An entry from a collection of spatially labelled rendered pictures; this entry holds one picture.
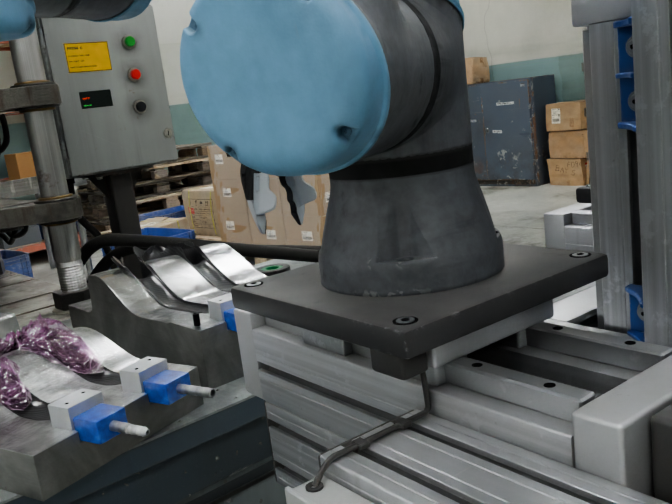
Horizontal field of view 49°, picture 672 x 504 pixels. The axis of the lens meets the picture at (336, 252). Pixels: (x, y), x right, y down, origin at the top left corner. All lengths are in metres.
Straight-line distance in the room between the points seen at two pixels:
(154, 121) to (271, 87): 1.59
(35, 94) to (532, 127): 6.68
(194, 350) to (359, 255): 0.58
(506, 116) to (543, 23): 1.06
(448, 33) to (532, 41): 7.98
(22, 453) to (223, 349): 0.33
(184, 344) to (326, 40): 0.78
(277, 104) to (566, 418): 0.25
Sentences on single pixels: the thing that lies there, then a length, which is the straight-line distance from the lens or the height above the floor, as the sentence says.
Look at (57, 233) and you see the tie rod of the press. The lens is 1.76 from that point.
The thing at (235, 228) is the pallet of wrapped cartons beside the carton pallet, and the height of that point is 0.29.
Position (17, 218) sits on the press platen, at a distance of 1.76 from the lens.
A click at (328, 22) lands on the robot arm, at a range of 0.39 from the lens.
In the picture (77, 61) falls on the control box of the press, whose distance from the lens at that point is 1.93.
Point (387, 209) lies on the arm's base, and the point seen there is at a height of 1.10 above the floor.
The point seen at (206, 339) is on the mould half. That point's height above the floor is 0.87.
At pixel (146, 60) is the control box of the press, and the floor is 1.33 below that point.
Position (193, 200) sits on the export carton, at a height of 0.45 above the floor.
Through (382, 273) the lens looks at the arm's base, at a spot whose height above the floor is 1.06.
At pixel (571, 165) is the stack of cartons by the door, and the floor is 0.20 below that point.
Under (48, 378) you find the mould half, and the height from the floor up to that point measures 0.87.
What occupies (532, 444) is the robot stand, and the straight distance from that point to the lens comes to 0.49.
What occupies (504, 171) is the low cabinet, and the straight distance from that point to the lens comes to 8.22.
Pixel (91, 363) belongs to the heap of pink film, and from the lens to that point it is 1.08.
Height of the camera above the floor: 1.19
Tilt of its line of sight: 12 degrees down
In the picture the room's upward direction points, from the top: 7 degrees counter-clockwise
